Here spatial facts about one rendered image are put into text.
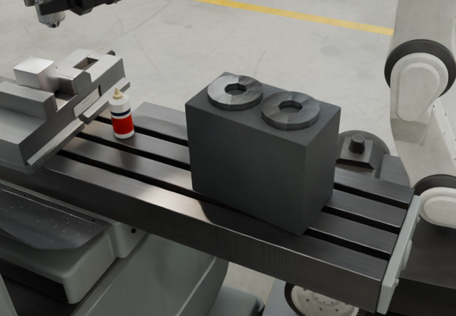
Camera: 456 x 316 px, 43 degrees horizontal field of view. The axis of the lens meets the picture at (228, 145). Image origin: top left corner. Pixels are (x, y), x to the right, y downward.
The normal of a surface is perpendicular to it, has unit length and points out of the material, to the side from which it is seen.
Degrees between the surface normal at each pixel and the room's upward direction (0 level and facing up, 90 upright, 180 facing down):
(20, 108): 90
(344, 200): 0
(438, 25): 90
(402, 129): 115
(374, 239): 0
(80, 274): 90
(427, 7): 90
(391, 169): 0
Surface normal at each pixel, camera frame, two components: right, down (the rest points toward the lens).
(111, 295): 0.89, 0.25
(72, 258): -0.04, -0.79
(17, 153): -0.42, 0.56
